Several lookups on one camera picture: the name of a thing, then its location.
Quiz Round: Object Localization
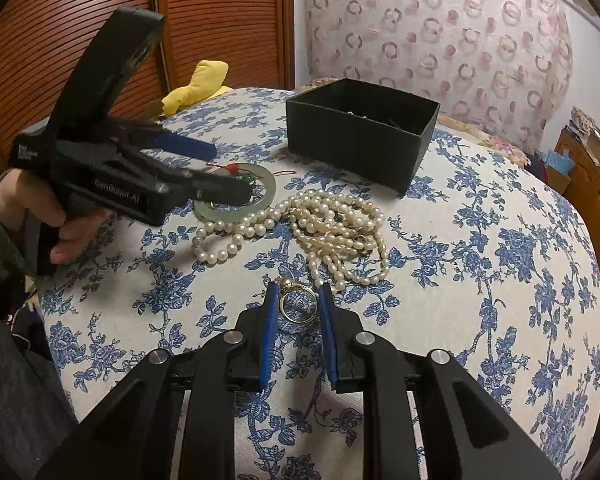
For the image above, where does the pale green jade disc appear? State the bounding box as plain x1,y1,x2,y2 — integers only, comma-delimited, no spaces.
194,162,277,223

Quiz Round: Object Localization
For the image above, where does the gold ring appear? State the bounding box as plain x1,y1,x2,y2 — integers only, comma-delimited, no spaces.
275,277,323,326

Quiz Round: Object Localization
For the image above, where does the dark sleeve forearm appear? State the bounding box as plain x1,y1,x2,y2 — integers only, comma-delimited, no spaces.
0,222,76,479

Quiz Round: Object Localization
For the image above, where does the person's left hand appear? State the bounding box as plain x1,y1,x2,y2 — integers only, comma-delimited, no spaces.
0,169,111,264

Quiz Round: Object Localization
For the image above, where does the yellow plush toy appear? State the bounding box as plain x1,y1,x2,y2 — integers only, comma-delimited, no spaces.
142,60,230,120

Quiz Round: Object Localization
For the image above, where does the brown louvered wardrobe door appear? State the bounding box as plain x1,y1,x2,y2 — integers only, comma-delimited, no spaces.
0,0,294,173

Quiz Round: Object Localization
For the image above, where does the blue floral white bedspread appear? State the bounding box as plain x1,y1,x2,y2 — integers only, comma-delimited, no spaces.
40,88,600,479

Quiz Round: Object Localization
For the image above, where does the black square cardboard box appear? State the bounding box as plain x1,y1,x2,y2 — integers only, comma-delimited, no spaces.
286,78,440,195

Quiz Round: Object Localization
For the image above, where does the circle patterned pink curtain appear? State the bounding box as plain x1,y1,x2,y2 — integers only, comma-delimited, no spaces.
306,0,572,152

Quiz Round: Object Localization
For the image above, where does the white pearl necklace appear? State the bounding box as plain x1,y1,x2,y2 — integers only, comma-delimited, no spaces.
190,187,392,295

